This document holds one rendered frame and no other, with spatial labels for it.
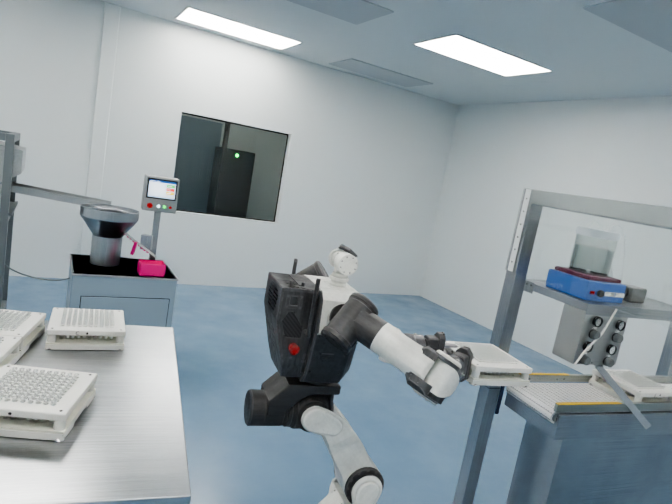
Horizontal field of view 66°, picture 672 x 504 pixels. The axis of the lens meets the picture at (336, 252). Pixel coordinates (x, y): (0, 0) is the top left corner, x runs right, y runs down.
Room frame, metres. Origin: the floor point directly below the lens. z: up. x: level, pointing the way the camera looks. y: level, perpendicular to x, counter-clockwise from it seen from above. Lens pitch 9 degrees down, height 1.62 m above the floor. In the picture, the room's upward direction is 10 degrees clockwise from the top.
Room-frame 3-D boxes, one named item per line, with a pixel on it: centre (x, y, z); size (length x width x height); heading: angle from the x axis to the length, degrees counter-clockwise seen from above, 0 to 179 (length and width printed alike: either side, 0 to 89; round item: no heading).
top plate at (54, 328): (1.78, 0.84, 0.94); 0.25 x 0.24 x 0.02; 26
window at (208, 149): (6.29, 1.44, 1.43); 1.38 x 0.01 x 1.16; 120
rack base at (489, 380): (1.85, -0.61, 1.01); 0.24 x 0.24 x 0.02; 21
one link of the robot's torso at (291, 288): (1.60, 0.03, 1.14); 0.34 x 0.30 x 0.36; 21
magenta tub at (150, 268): (3.28, 1.17, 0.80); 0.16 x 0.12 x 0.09; 120
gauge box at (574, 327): (1.89, -1.00, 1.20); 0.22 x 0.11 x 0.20; 113
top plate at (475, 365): (1.85, -0.61, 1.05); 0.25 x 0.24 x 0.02; 111
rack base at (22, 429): (1.24, 0.71, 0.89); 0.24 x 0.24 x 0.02; 10
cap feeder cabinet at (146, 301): (3.37, 1.40, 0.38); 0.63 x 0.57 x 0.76; 120
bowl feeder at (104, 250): (3.40, 1.47, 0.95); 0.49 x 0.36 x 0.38; 120
